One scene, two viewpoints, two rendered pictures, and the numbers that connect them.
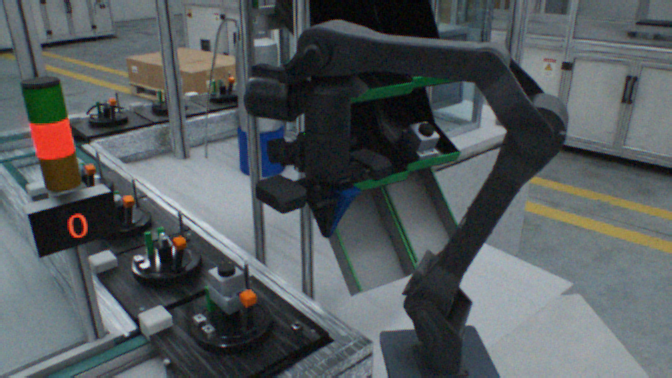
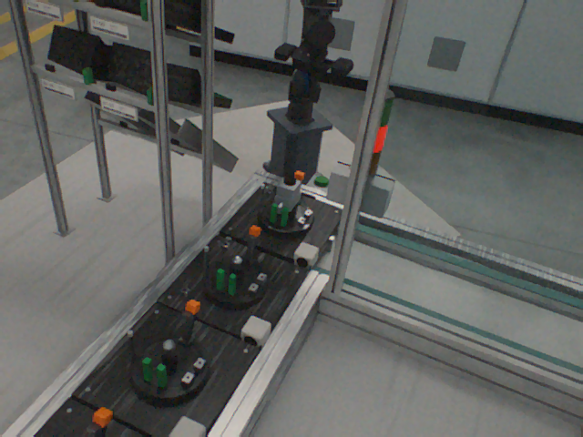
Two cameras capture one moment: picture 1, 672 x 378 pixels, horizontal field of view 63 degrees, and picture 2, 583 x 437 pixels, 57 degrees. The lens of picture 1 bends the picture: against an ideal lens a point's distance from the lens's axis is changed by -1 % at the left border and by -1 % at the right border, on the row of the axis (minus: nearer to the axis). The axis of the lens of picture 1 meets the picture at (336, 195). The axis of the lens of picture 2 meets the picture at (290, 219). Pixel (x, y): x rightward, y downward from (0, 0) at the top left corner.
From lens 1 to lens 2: 1.70 m
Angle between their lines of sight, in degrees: 95
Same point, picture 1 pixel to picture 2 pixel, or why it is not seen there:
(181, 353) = (322, 232)
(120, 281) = (272, 305)
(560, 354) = not seen: hidden behind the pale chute
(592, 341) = not seen: hidden behind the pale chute
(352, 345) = (264, 176)
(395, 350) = (301, 127)
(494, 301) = (146, 158)
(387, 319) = (188, 199)
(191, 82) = not seen: outside the picture
